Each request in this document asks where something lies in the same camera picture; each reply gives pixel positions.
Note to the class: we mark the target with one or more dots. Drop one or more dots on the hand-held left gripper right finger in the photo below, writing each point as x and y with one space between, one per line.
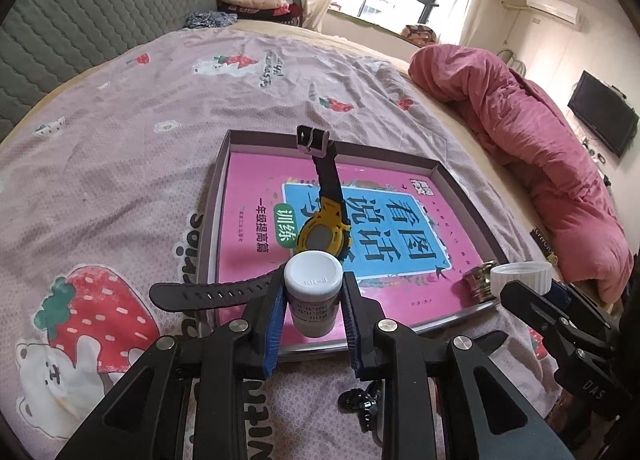
351 325

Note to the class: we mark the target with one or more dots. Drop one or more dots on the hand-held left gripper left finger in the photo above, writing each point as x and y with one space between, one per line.
273 325

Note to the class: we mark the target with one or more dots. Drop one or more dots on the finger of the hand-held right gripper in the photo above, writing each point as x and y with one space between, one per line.
540 312
561 294

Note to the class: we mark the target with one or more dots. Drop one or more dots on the white jar lid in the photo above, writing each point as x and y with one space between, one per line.
520 275

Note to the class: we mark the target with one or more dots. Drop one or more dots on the small white pill bottle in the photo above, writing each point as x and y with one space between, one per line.
313 300

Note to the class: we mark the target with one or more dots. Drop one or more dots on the shallow brown cardboard box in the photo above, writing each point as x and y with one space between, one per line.
216 220

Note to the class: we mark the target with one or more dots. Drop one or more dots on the black box with gold print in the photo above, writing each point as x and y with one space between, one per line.
542 240

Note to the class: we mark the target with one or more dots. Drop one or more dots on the pink and blue book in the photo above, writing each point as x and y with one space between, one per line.
400 220

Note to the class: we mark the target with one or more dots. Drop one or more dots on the pink duvet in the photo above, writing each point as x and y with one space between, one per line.
525 130

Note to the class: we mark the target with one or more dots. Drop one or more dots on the black television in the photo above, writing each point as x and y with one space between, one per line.
602 113

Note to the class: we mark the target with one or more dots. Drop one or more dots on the strawberry printed blanket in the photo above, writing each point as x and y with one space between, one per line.
125 150

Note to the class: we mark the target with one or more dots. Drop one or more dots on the white air conditioner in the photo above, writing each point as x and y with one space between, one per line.
555 8

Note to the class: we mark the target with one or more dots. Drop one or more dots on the patterned brown bag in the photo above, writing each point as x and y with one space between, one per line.
420 34

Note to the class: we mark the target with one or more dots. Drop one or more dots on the dark floral cloth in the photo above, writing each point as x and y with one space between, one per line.
210 20

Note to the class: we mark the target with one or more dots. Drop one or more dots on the folded pink garment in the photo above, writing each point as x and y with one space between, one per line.
250 6

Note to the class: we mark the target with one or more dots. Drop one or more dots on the grey quilted headboard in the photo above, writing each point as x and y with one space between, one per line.
100 15

